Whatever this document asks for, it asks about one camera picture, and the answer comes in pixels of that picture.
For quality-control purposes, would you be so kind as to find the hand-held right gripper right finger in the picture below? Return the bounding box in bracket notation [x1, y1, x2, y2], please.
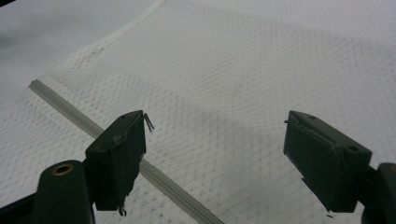
[282, 109, 374, 214]

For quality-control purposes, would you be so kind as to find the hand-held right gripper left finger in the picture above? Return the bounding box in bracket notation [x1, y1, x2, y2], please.
[84, 109, 155, 217]

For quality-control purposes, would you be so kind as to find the white mesh laundry bag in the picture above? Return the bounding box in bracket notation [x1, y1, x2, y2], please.
[0, 0, 396, 224]

